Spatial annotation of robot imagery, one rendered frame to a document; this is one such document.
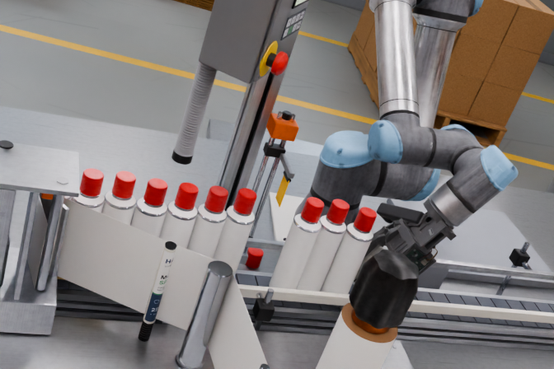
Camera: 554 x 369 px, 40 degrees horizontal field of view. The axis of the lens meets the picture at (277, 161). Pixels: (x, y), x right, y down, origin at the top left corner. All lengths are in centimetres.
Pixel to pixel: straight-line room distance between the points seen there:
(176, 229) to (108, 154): 56
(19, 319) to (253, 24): 56
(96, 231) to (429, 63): 81
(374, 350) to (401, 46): 63
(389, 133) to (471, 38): 334
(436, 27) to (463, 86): 318
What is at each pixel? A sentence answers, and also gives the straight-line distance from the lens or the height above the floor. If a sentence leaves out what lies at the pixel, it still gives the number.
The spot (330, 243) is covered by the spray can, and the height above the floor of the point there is 101.
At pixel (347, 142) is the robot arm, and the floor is 107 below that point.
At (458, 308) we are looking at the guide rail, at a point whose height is 91.
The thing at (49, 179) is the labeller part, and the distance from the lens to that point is 110.
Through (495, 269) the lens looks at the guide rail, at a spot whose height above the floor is 96.
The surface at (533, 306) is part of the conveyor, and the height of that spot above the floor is 88.
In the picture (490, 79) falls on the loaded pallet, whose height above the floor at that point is 42.
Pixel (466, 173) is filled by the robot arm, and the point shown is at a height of 120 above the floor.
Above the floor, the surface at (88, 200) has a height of 105.
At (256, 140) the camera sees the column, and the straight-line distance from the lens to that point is 139.
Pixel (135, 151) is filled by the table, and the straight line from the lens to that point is 185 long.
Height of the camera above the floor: 174
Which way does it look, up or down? 27 degrees down
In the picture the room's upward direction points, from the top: 19 degrees clockwise
